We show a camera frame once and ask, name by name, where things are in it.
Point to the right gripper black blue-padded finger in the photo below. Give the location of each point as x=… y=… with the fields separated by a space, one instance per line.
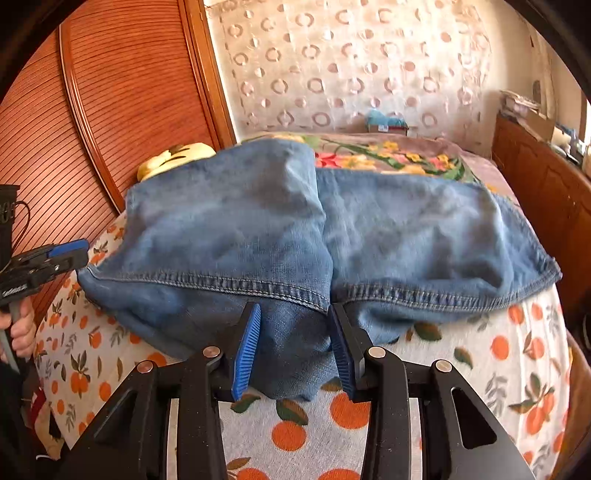
x=219 y=372
x=371 y=374

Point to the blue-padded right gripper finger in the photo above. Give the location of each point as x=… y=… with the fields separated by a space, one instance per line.
x=66 y=248

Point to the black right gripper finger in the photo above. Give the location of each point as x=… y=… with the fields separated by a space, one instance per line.
x=59 y=265

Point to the blue denim jeans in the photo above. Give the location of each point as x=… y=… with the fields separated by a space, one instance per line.
x=262 y=222

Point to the black sleeved left forearm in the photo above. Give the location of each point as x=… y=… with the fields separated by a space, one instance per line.
x=19 y=444

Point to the person's left hand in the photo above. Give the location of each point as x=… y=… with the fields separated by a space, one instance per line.
x=22 y=332

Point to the yellow plush toy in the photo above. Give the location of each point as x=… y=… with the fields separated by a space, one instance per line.
x=172 y=158

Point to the orange-print white bed sheet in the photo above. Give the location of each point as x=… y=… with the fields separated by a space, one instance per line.
x=517 y=360

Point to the wooden louvered wardrobe door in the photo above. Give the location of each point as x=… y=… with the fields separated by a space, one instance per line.
x=116 y=83

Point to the teal item on box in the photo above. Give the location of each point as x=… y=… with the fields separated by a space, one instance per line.
x=379 y=122

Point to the wooden side cabinet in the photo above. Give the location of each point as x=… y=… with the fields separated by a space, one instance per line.
x=555 y=197

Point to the sheer patterned curtain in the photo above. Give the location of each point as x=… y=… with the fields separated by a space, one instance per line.
x=323 y=66

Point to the clutter pile on cabinet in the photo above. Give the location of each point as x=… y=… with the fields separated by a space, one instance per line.
x=527 y=113

